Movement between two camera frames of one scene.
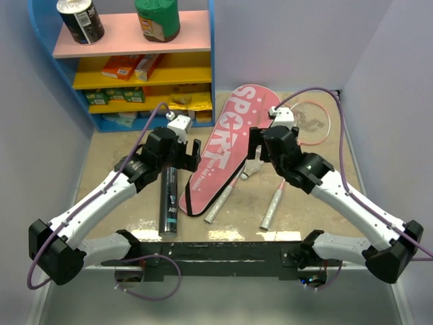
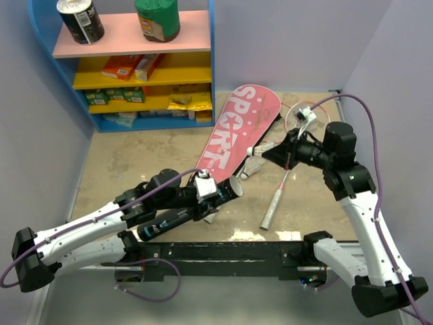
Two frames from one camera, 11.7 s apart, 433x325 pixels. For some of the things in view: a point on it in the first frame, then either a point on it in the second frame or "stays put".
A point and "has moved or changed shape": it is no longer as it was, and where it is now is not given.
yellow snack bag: [198, 101] stays put
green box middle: [116, 94] stays put
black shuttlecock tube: [168, 219] has moved or changed shape
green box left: [97, 98] stays put
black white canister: [80, 18] stays put
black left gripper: [188, 162] -> [196, 211]
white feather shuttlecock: [252, 166] stays put
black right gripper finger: [256, 137] -> [283, 152]
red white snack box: [145, 66] stays put
